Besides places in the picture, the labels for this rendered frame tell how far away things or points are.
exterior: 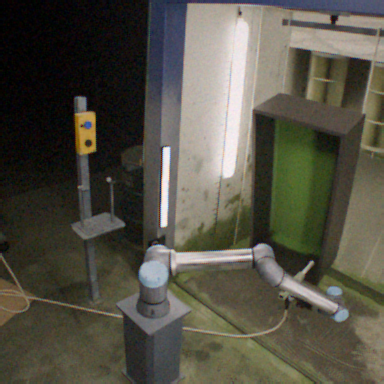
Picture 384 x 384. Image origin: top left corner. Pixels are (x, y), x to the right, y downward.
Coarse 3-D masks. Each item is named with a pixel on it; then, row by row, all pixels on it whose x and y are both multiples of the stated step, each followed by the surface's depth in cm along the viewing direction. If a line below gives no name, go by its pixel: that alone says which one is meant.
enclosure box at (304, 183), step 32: (288, 96) 235; (256, 128) 233; (288, 128) 252; (320, 128) 196; (352, 128) 194; (256, 160) 247; (288, 160) 265; (320, 160) 246; (352, 160) 216; (256, 192) 263; (288, 192) 280; (320, 192) 259; (256, 224) 282; (288, 224) 295; (320, 224) 273; (288, 256) 284; (320, 256) 280
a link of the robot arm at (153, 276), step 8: (144, 264) 197; (152, 264) 198; (160, 264) 198; (144, 272) 192; (152, 272) 192; (160, 272) 193; (168, 272) 204; (144, 280) 190; (152, 280) 189; (160, 280) 190; (144, 288) 192; (152, 288) 190; (160, 288) 192; (144, 296) 194; (152, 296) 193; (160, 296) 195
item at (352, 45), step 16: (304, 16) 295; (320, 16) 285; (304, 32) 300; (320, 32) 289; (336, 32) 279; (304, 48) 303; (320, 48) 293; (336, 48) 283; (352, 48) 274; (368, 48) 265
